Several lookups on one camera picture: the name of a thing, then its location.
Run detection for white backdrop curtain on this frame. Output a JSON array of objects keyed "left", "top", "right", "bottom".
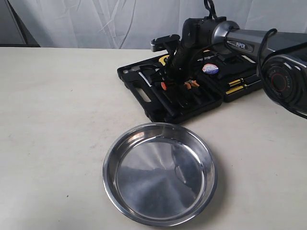
[{"left": 10, "top": 0, "right": 307, "bottom": 49}]

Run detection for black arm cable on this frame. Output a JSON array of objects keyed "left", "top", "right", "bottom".
[{"left": 203, "top": 0, "right": 220, "bottom": 20}]

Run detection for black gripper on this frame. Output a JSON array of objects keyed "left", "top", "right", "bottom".
[{"left": 161, "top": 16, "right": 226, "bottom": 91}]

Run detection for yellow black screwdriver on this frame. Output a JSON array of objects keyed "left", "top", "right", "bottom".
[
  {"left": 228, "top": 74, "right": 259, "bottom": 87},
  {"left": 225, "top": 80, "right": 261, "bottom": 95}
]

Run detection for electrical tape roll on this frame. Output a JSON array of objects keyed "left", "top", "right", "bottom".
[{"left": 202, "top": 63, "right": 219, "bottom": 75}]

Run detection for yellow tape measure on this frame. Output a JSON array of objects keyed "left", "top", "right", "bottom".
[{"left": 158, "top": 55, "right": 169, "bottom": 66}]

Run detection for claw hammer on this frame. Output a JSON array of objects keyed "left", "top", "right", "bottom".
[{"left": 123, "top": 65, "right": 178, "bottom": 117}]

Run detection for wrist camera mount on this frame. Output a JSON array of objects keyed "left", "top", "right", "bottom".
[{"left": 150, "top": 34, "right": 180, "bottom": 52}]

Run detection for yellow black screwdriver lower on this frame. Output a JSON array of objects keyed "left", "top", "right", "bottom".
[{"left": 225, "top": 80, "right": 261, "bottom": 95}]

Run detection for yellow black screwdriver upper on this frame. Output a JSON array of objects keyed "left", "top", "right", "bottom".
[{"left": 228, "top": 74, "right": 259, "bottom": 87}]

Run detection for pliers orange black handles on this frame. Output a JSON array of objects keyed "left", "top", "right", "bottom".
[{"left": 184, "top": 80, "right": 203, "bottom": 104}]

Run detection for black plastic tool case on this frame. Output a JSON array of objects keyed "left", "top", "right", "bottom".
[{"left": 117, "top": 50, "right": 262, "bottom": 124}]

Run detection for round steel tray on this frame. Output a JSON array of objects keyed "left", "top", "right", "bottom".
[{"left": 102, "top": 122, "right": 218, "bottom": 227}]

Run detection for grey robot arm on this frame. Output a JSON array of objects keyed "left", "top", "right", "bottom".
[{"left": 165, "top": 17, "right": 307, "bottom": 118}]

